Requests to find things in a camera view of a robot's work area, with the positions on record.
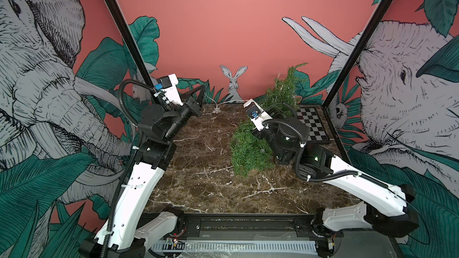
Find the large green christmas tree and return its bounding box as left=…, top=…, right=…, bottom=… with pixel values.
left=230, top=119, right=274, bottom=177

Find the small green christmas tree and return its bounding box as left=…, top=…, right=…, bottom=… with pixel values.
left=260, top=63, right=307, bottom=117

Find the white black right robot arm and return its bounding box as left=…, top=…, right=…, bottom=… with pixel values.
left=243, top=99, right=419, bottom=238

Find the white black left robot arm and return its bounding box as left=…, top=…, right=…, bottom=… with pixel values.
left=79, top=75, right=206, bottom=258

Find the black white chessboard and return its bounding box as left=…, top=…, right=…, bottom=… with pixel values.
left=297, top=106, right=331, bottom=145

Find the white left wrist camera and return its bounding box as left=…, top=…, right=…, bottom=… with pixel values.
left=155, top=74, right=183, bottom=106

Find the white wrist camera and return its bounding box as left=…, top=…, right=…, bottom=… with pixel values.
left=155, top=74, right=183, bottom=106
left=243, top=99, right=272, bottom=131

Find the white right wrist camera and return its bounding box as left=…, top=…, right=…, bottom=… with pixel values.
left=243, top=99, right=272, bottom=131

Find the black frame post left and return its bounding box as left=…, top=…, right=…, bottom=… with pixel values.
left=104, top=0, right=154, bottom=87

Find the black frame post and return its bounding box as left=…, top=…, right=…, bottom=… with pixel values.
left=104, top=0, right=154, bottom=87
left=322, top=0, right=393, bottom=109

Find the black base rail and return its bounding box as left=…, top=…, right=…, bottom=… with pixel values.
left=143, top=213, right=323, bottom=239

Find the white slotted cable tray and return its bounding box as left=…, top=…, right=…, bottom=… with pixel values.
left=149, top=240, right=318, bottom=257

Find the black frame post right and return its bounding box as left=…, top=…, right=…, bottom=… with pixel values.
left=322, top=0, right=393, bottom=109

